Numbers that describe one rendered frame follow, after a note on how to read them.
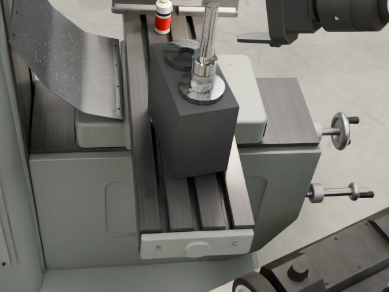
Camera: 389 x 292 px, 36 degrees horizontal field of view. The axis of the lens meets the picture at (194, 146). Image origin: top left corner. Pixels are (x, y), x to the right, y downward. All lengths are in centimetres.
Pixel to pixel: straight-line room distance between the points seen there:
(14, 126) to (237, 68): 63
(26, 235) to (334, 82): 186
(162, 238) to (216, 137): 22
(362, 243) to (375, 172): 106
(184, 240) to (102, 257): 81
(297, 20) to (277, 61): 233
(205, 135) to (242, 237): 21
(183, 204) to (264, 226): 74
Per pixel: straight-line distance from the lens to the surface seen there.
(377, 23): 78
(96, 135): 152
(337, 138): 188
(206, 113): 112
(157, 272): 199
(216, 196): 122
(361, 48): 339
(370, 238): 172
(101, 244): 189
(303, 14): 81
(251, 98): 161
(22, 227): 173
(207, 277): 199
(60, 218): 178
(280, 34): 83
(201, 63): 109
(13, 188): 159
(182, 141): 115
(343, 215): 252
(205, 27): 105
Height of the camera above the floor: 190
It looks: 47 degrees down
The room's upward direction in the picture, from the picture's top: 8 degrees clockwise
